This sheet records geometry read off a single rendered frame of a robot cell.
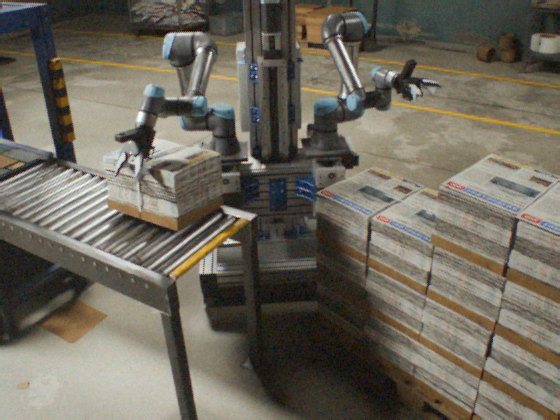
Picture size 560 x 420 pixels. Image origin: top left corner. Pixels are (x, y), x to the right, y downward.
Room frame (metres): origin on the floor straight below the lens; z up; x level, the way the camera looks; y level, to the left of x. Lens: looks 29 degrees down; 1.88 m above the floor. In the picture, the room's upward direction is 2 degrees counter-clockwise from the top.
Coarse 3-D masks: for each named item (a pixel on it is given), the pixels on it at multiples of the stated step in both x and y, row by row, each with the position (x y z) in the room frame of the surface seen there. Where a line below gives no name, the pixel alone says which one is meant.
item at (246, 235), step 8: (40, 160) 2.57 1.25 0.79; (48, 160) 2.54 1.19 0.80; (56, 160) 2.54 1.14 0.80; (64, 160) 2.53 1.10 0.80; (72, 168) 2.43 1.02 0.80; (80, 168) 2.42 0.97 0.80; (88, 168) 2.42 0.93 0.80; (104, 176) 2.32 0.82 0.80; (224, 208) 1.97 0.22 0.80; (232, 208) 1.97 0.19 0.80; (224, 216) 1.94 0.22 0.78; (240, 216) 1.90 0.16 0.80; (248, 216) 1.90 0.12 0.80; (256, 216) 1.91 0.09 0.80; (248, 224) 1.88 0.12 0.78; (256, 224) 1.91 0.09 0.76; (240, 232) 1.90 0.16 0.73; (248, 232) 1.88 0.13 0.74; (256, 232) 1.90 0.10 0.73; (240, 240) 1.90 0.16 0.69; (248, 240) 1.88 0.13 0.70; (256, 240) 1.90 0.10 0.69
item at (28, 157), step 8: (0, 144) 2.82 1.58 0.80; (8, 144) 2.82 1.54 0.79; (16, 144) 2.81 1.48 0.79; (0, 152) 2.68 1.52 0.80; (8, 152) 2.68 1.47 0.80; (16, 152) 2.67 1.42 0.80; (24, 152) 2.67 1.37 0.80; (32, 152) 2.67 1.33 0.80; (40, 152) 2.67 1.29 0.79; (48, 152) 2.67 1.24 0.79; (24, 160) 2.56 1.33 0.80; (32, 160) 2.55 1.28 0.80; (8, 168) 2.46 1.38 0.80; (16, 168) 2.46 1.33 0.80; (24, 168) 2.49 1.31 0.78; (0, 176) 2.38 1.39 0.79; (8, 176) 2.41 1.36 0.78
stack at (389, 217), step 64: (320, 192) 2.04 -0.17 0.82; (384, 192) 2.02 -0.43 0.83; (320, 256) 2.02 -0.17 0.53; (384, 256) 1.76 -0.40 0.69; (448, 256) 1.56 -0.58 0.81; (448, 320) 1.51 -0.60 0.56; (512, 320) 1.34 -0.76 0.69; (384, 384) 1.72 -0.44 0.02; (448, 384) 1.48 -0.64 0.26; (512, 384) 1.30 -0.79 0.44
